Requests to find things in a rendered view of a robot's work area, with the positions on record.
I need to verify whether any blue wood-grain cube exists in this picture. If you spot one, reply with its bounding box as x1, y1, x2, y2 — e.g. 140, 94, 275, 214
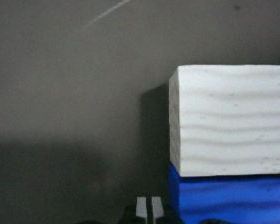
169, 166, 280, 224

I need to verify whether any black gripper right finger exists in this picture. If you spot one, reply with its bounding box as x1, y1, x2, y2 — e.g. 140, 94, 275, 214
149, 197, 233, 224

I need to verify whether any white cube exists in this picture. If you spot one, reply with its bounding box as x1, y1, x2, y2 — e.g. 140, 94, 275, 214
169, 66, 280, 176

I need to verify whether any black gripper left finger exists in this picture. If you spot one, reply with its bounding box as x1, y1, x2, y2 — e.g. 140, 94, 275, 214
76, 197, 150, 224

